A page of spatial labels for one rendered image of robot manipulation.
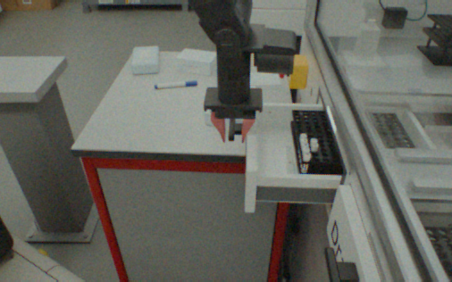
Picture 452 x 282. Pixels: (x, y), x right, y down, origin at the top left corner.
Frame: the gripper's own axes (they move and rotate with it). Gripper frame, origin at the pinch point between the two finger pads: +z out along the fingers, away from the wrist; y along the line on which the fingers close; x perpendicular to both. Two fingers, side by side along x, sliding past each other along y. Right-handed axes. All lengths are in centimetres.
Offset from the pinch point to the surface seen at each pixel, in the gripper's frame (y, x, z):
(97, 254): -60, 33, 90
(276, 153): 8.9, 4.4, 7.1
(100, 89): -109, 178, 90
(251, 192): 3.6, -11.5, 3.0
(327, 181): 16.6, -9.5, 1.8
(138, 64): -35, 54, 11
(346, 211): 17.1, -19.7, -1.9
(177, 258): -19, 14, 61
